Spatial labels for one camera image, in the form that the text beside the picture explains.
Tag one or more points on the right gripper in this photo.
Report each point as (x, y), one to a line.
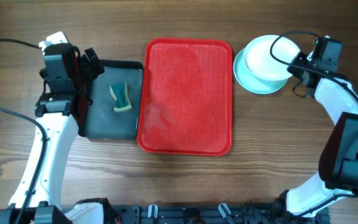
(299, 60)

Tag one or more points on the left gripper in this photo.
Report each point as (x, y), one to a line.
(91, 68)

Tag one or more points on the white round plate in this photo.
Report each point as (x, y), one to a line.
(259, 61)

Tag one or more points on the green and yellow sponge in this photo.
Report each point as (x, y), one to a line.
(120, 94)

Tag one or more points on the light blue plate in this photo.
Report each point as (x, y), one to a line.
(250, 82)

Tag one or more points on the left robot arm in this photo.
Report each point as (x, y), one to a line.
(60, 114)

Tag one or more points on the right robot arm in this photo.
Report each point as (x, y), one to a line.
(337, 175)

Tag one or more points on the black rectangular tray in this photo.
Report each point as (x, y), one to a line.
(102, 122)

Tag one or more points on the red plastic tray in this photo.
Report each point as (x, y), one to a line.
(186, 102)

